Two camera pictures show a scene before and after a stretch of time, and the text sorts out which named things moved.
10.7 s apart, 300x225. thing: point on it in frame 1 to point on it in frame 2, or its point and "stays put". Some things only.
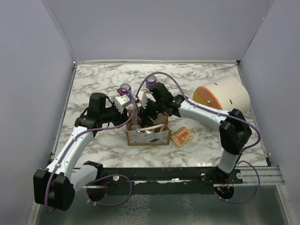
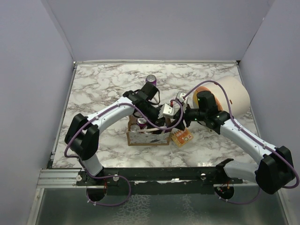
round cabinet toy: (225, 94) stays put
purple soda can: (139, 122) stays put
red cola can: (134, 127) stays put
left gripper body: (113, 115) to (152, 114)
